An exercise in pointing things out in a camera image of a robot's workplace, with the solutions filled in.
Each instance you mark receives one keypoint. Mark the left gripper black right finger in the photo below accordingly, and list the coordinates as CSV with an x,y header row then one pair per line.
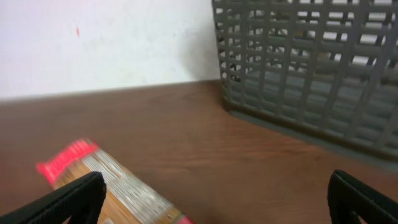
x,y
351,201

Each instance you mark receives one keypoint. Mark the grey plastic lattice basket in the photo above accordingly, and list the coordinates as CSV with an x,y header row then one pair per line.
x,y
324,69

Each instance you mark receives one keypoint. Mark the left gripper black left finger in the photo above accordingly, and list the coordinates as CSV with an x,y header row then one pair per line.
x,y
80,201

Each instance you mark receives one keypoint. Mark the orange spaghetti packet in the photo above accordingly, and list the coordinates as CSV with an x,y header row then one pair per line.
x,y
128,199

